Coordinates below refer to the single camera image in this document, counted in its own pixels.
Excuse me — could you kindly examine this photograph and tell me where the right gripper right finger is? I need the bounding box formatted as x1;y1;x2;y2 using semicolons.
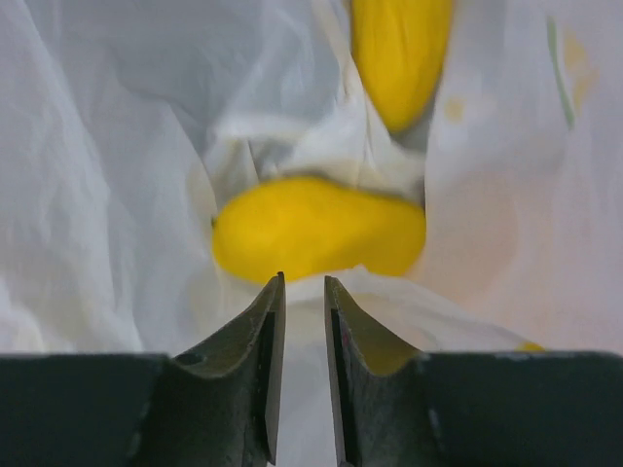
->
324;276;428;466

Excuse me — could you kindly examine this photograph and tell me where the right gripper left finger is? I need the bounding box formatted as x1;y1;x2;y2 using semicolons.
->
167;273;285;466

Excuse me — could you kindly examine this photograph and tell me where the white plastic bag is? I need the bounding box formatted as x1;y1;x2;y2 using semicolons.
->
1;1;622;466

